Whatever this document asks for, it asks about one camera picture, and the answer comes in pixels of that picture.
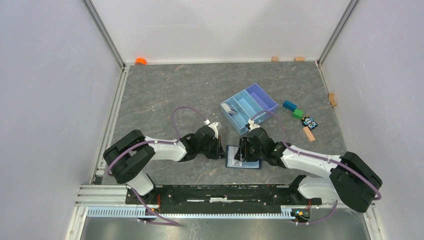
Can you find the blue card holder wallet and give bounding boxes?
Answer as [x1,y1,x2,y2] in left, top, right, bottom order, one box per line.
[225,145,262,169]

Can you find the blue purple three-bin tray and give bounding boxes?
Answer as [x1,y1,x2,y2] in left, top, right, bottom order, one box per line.
[220,83,279,136]

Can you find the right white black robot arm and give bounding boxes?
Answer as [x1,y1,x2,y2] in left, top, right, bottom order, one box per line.
[235,127,383,213]

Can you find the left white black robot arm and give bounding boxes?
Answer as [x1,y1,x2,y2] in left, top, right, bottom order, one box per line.
[103,122,226,204]

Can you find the grey cards in tray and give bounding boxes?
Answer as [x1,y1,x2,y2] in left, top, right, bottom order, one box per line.
[221,102,238,116]

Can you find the green toy brick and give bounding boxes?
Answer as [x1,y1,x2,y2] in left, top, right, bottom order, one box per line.
[292,108,304,120]

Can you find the blue toy brick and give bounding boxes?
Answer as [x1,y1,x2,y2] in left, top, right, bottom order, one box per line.
[282,100,297,112]

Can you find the wooden stick block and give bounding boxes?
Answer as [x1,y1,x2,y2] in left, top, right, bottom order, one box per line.
[302,126,316,142]

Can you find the black owl pattern block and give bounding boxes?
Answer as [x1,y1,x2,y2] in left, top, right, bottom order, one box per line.
[301,115,318,130]

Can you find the curved wooden piece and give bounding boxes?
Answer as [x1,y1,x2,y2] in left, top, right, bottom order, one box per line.
[328,92,338,108]

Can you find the small wooden block right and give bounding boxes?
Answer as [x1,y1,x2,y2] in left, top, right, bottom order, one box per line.
[294,56,305,62]

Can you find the orange round cap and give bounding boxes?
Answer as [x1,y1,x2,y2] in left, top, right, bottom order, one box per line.
[134,57,147,66]

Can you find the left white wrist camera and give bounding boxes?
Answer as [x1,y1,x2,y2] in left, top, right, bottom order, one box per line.
[207,121,222,139]

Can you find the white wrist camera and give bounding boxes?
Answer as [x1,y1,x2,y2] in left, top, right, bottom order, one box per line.
[245,119,261,132]
[207,121,222,139]

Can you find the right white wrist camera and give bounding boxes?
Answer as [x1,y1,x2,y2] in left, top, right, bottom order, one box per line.
[245,119,261,132]

